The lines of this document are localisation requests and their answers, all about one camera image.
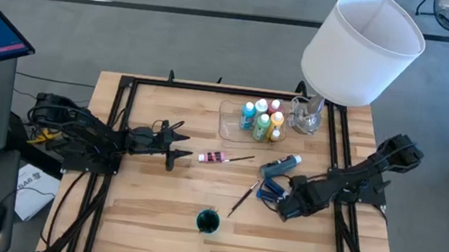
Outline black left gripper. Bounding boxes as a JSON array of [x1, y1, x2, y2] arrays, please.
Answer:
[[124, 114, 198, 174]]

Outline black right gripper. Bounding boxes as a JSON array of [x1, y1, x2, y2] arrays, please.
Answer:
[[256, 170, 323, 227]]

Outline dark grey paint bottle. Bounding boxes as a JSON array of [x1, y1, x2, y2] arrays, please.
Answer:
[[259, 150, 303, 183]]

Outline small pink paint bottle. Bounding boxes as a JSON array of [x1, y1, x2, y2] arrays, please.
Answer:
[[197, 148, 227, 166]]

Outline clear plastic bin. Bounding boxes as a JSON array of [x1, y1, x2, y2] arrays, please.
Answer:
[[214, 93, 292, 156]]

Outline green paint bottle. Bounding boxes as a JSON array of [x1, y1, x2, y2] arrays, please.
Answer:
[[251, 112, 273, 144]]

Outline yellow paint bottle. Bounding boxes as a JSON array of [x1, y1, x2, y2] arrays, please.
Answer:
[[265, 110, 287, 141]]

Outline turquoise paint bottle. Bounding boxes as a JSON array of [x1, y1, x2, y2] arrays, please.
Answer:
[[238, 100, 259, 133]]

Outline teal plastic cup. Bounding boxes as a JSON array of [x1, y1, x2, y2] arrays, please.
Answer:
[[194, 206, 223, 237]]

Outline red paint bottle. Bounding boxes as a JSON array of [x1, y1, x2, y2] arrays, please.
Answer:
[[266, 98, 283, 117]]

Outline white paint bottle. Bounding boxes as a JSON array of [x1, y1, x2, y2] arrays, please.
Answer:
[[252, 97, 270, 126]]

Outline white paper booklet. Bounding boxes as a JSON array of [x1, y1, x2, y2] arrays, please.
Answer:
[[12, 161, 63, 226]]

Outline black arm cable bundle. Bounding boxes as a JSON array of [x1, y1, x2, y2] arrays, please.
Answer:
[[38, 164, 112, 252], [330, 201, 409, 252]]

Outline yellow cable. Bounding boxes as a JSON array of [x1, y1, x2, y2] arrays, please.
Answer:
[[27, 123, 56, 147]]

